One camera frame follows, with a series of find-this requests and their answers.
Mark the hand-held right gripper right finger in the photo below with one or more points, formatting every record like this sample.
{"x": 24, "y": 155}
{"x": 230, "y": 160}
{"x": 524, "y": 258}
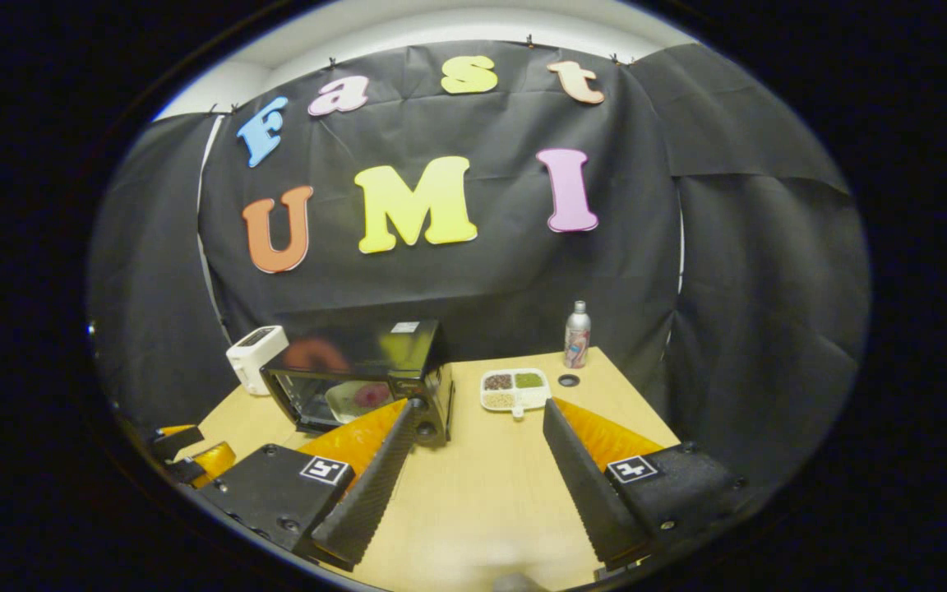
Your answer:
{"x": 584, "y": 485}

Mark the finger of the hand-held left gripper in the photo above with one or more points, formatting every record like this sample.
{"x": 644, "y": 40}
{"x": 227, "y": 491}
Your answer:
{"x": 173, "y": 442}
{"x": 206, "y": 464}

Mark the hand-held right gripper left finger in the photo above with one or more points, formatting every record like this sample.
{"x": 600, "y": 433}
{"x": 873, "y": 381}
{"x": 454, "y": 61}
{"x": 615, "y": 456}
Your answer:
{"x": 375, "y": 493}

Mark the white square food tray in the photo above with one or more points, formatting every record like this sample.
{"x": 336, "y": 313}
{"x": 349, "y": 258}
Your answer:
{"x": 340, "y": 407}

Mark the pink round food slice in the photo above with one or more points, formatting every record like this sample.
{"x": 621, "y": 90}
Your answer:
{"x": 373, "y": 395}

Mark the black electric oven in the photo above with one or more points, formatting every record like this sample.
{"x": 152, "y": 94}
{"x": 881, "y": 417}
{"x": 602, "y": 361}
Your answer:
{"x": 434, "y": 386}

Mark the small black round cap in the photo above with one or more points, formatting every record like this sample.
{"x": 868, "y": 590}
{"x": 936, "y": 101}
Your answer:
{"x": 569, "y": 380}

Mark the white toaster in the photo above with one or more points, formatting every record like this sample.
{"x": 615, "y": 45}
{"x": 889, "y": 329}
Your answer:
{"x": 253, "y": 358}

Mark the white divided grain dish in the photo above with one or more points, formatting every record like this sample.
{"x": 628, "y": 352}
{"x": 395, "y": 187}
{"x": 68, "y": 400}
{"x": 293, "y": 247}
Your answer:
{"x": 515, "y": 390}

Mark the silver spray bottle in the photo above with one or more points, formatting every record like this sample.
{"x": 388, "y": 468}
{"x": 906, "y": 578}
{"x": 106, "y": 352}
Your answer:
{"x": 577, "y": 337}

